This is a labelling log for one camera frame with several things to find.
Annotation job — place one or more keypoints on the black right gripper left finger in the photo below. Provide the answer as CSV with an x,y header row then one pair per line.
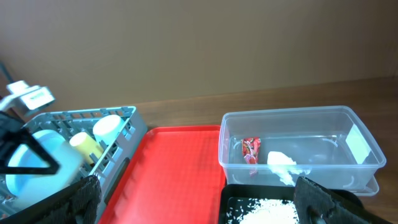
x,y
77,203

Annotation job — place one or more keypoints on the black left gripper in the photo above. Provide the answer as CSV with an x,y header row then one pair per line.
x,y
12,136

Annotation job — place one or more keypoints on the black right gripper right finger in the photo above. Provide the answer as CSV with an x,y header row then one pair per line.
x,y
316,204

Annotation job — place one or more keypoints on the light blue plate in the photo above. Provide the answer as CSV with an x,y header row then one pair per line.
x,y
25,157

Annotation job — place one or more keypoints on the white napkin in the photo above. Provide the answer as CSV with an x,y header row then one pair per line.
x,y
284,167

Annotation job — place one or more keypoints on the yellow plastic cup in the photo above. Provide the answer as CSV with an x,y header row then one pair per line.
x,y
86,145

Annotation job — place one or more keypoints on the pale blue bowl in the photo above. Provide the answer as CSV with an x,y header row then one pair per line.
x,y
108,128

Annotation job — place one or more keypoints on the red snack wrapper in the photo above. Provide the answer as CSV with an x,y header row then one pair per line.
x,y
250,150

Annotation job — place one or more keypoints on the green bowl with rice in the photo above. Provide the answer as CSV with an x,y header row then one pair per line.
x,y
40,186

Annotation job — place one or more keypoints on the grey dishwasher rack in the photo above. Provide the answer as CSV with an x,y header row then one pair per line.
x,y
108,168

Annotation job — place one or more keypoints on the clear plastic bin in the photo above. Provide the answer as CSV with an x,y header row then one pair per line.
x,y
332,141

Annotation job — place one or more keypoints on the spilled rice and peanut shells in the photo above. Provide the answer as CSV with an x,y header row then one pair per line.
x,y
260,211

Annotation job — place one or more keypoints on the black plastic bin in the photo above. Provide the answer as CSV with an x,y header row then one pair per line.
x,y
268,192

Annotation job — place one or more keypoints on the red plastic tray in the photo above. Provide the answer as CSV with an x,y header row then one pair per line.
x,y
174,177

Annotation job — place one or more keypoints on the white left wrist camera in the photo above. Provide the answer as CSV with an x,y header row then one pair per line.
x,y
27,99

